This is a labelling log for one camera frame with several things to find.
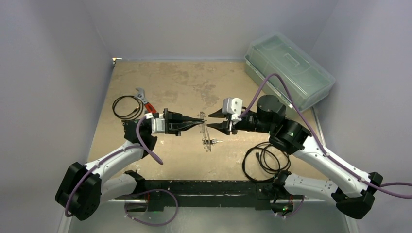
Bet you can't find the large metal key organizer ring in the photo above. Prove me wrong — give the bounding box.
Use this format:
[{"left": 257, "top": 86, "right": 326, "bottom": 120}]
[{"left": 197, "top": 111, "right": 214, "bottom": 153}]

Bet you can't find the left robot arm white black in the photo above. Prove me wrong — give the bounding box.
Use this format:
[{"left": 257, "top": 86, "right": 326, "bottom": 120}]
[{"left": 55, "top": 108, "right": 204, "bottom": 220}]

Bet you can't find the red adjustable wrench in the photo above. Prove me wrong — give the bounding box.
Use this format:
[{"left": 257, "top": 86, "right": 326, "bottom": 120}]
[{"left": 135, "top": 87, "right": 157, "bottom": 113}]

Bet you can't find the clear plastic storage box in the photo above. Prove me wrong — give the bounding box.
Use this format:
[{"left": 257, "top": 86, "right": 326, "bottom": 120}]
[{"left": 244, "top": 32, "right": 336, "bottom": 118}]

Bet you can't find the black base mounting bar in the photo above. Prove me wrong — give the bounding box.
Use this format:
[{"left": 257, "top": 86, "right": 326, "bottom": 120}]
[{"left": 114, "top": 170, "right": 305, "bottom": 212}]

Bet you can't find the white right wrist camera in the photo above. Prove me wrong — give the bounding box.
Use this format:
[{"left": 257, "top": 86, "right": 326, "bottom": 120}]
[{"left": 222, "top": 98, "right": 243, "bottom": 122}]

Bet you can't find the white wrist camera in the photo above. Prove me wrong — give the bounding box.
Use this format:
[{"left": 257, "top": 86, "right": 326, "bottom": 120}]
[
  {"left": 145, "top": 113, "right": 166, "bottom": 133},
  {"left": 222, "top": 98, "right": 243, "bottom": 122}
]

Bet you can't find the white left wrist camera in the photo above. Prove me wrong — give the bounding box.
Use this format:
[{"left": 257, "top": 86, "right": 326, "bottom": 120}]
[{"left": 145, "top": 113, "right": 166, "bottom": 133}]

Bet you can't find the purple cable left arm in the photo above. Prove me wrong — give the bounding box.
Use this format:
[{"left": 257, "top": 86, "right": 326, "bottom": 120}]
[{"left": 64, "top": 116, "right": 164, "bottom": 217}]

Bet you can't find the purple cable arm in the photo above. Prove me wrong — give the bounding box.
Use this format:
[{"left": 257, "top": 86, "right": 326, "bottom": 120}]
[
  {"left": 64, "top": 116, "right": 164, "bottom": 217},
  {"left": 238, "top": 73, "right": 412, "bottom": 200}
]

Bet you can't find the black coiled cable right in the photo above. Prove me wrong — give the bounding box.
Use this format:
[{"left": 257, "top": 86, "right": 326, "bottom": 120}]
[{"left": 242, "top": 142, "right": 292, "bottom": 183}]

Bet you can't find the black coiled cable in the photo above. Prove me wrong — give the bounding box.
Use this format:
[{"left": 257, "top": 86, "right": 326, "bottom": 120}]
[
  {"left": 242, "top": 142, "right": 292, "bottom": 183},
  {"left": 112, "top": 95, "right": 144, "bottom": 120}
]

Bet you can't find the black coiled cable left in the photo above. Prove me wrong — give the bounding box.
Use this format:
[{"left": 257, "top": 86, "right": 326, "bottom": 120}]
[{"left": 112, "top": 95, "right": 144, "bottom": 120}]

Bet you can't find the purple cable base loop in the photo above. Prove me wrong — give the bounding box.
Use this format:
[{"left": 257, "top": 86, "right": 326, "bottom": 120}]
[{"left": 124, "top": 188, "right": 179, "bottom": 227}]

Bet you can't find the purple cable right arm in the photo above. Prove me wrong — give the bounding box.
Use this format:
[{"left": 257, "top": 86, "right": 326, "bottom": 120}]
[{"left": 238, "top": 73, "right": 412, "bottom": 200}]

